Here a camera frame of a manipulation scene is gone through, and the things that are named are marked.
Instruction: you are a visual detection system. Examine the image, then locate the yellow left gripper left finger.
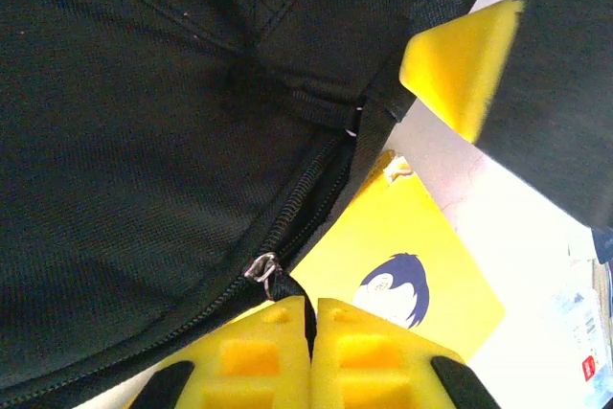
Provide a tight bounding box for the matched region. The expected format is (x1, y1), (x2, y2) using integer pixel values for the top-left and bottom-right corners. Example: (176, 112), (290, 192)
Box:
(125, 294), (312, 409)

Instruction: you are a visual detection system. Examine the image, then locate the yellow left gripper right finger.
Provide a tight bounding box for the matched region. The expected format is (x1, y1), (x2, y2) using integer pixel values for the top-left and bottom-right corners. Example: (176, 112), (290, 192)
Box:
(310, 297), (502, 409)

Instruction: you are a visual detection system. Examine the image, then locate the yellow cartoon book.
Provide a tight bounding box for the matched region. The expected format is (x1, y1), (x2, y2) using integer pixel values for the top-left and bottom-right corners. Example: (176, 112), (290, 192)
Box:
(238, 149), (507, 362)

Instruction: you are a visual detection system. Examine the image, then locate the navy blue book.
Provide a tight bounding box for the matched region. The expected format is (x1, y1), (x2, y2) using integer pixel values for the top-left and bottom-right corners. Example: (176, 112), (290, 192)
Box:
(592, 225), (613, 265)

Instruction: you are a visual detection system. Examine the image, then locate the black backpack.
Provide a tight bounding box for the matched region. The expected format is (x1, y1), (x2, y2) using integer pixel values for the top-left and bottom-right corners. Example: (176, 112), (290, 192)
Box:
(0, 0), (509, 409)

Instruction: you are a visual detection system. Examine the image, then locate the clear plastic stationery pack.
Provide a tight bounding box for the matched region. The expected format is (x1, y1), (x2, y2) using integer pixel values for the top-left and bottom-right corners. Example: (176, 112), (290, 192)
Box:
(548, 279), (613, 409)

